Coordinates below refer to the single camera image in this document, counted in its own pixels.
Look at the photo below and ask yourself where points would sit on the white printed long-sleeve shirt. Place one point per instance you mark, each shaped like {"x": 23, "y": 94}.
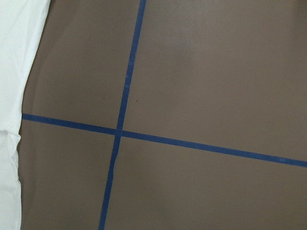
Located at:
{"x": 21, "y": 26}

